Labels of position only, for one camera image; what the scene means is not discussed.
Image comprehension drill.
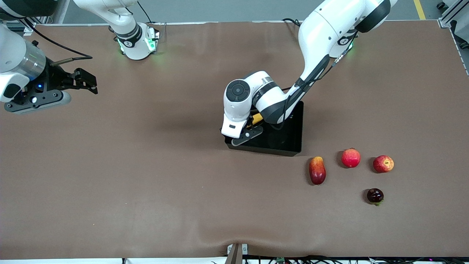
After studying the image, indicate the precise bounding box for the red yellow apple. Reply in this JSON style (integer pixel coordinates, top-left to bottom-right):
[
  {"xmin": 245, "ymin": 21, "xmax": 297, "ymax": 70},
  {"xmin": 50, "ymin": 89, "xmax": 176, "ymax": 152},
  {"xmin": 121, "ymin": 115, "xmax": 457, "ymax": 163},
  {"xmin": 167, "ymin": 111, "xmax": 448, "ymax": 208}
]
[{"xmin": 373, "ymin": 155, "xmax": 395, "ymax": 173}]

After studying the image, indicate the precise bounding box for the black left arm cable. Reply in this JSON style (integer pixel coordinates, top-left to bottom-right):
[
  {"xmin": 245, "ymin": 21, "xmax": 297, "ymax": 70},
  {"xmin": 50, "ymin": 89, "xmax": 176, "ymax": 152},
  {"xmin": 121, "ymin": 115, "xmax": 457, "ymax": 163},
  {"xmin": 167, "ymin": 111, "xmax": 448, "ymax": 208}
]
[{"xmin": 273, "ymin": 33, "xmax": 359, "ymax": 131}]

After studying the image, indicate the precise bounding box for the red yellow mango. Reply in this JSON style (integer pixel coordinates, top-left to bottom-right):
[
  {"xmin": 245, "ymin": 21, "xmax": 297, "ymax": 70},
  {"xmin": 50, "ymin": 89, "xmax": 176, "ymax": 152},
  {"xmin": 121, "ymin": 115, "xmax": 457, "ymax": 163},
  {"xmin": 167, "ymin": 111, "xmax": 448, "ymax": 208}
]
[{"xmin": 309, "ymin": 156, "xmax": 327, "ymax": 186}]

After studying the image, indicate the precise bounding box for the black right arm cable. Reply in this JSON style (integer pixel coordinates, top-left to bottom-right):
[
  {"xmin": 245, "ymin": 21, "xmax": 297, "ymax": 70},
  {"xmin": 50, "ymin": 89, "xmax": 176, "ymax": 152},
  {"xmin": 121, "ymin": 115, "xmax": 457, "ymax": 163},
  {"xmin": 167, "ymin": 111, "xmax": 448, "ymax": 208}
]
[{"xmin": 22, "ymin": 18, "xmax": 93, "ymax": 67}]

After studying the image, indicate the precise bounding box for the brown table mat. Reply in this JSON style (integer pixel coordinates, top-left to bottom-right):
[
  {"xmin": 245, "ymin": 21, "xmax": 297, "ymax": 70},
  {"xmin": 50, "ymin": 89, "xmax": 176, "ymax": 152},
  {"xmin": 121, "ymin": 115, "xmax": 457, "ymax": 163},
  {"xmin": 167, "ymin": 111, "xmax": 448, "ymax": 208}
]
[{"xmin": 0, "ymin": 20, "xmax": 469, "ymax": 259}]

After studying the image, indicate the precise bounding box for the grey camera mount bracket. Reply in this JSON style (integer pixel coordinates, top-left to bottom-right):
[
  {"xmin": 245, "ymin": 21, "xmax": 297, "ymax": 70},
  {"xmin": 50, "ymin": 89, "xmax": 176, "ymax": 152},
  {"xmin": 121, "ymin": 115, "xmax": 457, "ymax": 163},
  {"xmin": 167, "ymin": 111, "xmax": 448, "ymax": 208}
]
[{"xmin": 225, "ymin": 243, "xmax": 248, "ymax": 264}]

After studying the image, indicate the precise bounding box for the black plastic box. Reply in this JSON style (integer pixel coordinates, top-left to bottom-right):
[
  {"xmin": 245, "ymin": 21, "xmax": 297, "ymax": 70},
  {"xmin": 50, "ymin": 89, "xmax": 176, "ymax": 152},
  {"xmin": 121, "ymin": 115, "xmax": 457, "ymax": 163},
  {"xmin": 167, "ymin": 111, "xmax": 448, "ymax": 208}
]
[{"xmin": 224, "ymin": 101, "xmax": 304, "ymax": 157}]

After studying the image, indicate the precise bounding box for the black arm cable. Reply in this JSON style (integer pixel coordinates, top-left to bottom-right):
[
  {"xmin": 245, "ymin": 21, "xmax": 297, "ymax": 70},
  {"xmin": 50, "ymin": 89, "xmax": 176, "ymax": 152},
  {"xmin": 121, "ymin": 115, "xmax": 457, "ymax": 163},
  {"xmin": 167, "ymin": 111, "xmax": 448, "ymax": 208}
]
[
  {"xmin": 22, "ymin": 18, "xmax": 93, "ymax": 67},
  {"xmin": 273, "ymin": 33, "xmax": 359, "ymax": 131}
]

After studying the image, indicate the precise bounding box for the round red pomegranate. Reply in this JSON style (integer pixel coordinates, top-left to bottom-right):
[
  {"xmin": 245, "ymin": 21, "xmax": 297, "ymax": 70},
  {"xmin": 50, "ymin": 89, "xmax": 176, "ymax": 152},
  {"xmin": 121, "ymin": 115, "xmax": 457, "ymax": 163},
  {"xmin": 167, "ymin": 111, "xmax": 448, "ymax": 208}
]
[{"xmin": 341, "ymin": 148, "xmax": 361, "ymax": 168}]

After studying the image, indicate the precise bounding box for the dark purple mangosteen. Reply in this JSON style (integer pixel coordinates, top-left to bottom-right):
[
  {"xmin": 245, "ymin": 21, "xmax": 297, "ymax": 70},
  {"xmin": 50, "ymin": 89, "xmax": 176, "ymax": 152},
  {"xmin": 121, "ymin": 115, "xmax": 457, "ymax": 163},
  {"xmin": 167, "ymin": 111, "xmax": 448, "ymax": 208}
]
[{"xmin": 367, "ymin": 188, "xmax": 384, "ymax": 206}]

